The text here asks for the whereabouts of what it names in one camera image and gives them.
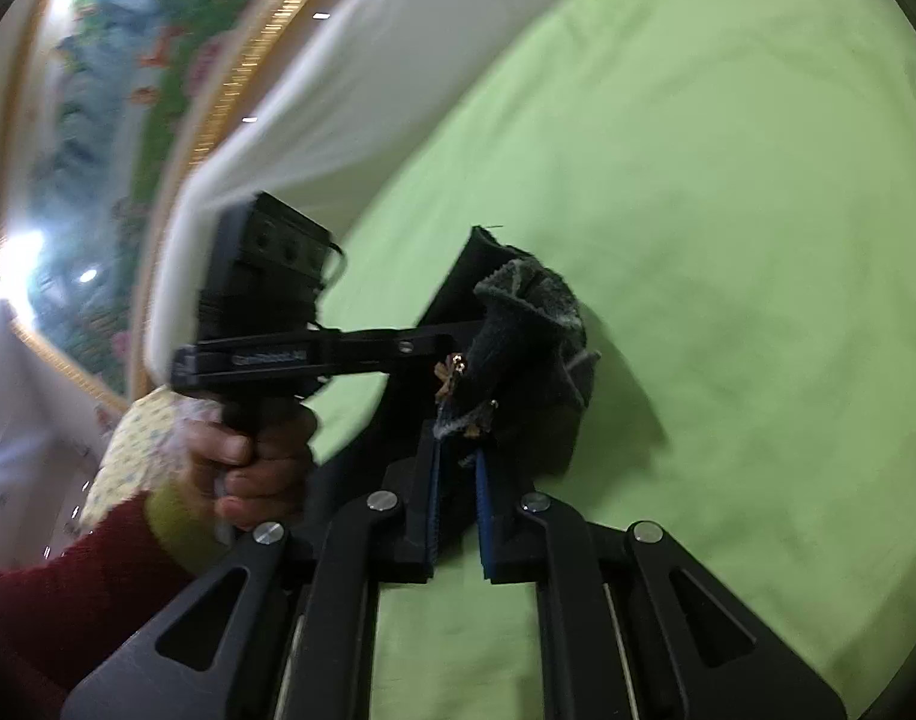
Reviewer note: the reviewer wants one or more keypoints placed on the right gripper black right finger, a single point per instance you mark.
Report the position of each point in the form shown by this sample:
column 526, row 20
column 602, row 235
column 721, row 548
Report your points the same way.
column 631, row 625

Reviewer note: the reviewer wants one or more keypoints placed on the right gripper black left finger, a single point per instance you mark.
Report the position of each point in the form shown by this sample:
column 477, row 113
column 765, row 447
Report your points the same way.
column 285, row 625

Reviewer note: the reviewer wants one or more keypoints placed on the black fleece pants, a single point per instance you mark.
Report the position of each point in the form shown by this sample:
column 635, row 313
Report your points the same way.
column 506, row 381

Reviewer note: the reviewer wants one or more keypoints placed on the left forearm red sleeve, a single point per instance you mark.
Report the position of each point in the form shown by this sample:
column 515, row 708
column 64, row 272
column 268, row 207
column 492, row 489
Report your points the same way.
column 60, row 620

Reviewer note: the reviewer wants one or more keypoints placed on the left hand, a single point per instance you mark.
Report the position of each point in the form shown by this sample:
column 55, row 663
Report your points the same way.
column 231, row 479

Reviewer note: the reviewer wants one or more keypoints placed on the yellow patterned pillow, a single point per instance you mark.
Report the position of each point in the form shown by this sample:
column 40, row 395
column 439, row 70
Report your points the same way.
column 146, row 449

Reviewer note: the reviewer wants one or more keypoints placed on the white striped headboard cushion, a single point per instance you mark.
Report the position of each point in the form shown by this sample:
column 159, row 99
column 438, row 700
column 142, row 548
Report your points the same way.
column 361, row 96

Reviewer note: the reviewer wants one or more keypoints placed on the gold framed landscape painting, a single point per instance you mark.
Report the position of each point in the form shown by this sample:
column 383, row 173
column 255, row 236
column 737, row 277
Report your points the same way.
column 109, row 105

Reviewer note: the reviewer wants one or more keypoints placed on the light green bed sheet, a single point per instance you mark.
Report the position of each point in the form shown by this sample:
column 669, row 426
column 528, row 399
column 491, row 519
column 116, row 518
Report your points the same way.
column 729, row 187

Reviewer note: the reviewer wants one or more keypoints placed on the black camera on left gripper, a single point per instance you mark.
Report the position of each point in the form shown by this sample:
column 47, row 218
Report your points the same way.
column 266, row 271

